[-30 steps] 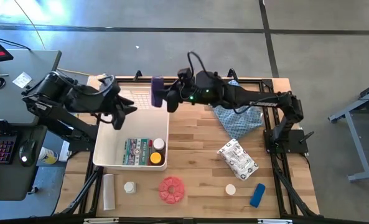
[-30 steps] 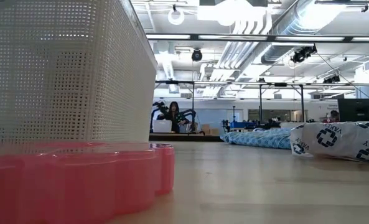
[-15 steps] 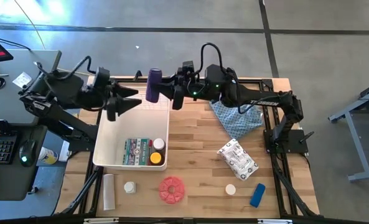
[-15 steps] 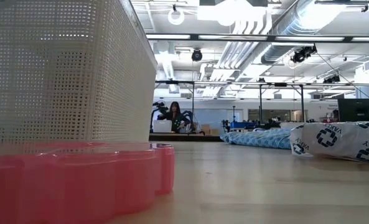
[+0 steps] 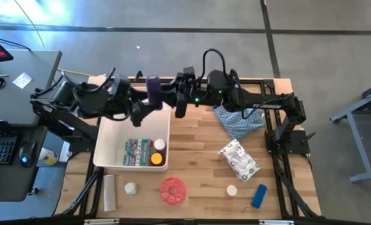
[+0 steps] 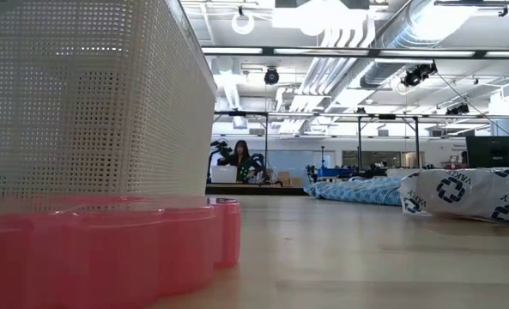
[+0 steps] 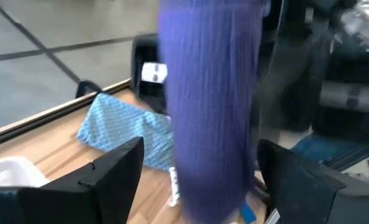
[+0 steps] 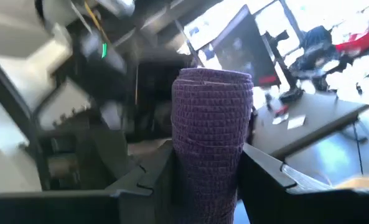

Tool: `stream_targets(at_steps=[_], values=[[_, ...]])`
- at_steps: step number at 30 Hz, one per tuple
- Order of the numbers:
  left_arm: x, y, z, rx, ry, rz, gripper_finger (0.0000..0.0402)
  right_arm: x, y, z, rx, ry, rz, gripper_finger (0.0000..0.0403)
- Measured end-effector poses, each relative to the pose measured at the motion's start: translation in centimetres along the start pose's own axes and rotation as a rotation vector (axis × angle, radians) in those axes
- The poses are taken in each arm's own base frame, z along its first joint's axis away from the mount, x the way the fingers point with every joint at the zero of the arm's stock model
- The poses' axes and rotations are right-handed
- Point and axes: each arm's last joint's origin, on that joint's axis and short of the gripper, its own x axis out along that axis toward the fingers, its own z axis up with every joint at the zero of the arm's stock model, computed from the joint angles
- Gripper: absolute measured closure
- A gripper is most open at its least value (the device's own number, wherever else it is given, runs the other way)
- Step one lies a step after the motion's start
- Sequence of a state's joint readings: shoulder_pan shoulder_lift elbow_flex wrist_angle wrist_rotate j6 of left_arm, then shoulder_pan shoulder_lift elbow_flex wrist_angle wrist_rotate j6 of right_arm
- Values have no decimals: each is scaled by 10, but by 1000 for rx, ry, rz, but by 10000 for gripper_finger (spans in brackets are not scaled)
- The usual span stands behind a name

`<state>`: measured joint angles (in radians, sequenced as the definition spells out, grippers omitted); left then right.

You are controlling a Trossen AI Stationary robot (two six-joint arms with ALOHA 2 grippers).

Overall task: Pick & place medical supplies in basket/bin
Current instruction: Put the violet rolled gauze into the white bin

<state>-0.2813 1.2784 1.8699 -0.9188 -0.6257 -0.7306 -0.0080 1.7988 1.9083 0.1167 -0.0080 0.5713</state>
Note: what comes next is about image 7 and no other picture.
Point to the black frame clamp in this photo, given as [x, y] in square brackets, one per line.
[86, 88]

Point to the white printed gauze package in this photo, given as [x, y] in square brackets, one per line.
[174, 186]

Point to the purple bandage roll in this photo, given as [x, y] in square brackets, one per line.
[212, 109]

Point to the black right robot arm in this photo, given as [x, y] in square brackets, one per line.
[296, 77]

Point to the blue patterned cloth pouch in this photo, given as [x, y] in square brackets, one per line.
[125, 127]

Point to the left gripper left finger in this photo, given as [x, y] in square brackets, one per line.
[94, 199]

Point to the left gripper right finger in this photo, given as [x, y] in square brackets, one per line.
[296, 193]

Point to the white plastic basket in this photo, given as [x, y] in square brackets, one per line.
[13, 171]

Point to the black aluminium table frame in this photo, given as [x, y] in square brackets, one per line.
[47, 118]

